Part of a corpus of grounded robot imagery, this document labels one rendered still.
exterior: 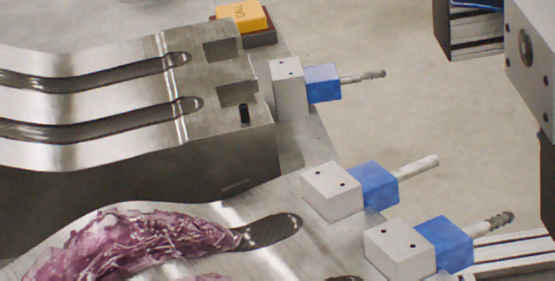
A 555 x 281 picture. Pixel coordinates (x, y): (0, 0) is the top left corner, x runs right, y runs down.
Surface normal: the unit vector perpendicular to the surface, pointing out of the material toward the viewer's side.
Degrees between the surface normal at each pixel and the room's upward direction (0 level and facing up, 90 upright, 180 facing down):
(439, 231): 0
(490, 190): 0
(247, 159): 90
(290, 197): 0
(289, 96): 90
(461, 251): 90
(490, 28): 90
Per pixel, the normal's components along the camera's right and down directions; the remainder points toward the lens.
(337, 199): 0.47, 0.40
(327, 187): -0.13, -0.85
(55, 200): 0.18, 0.48
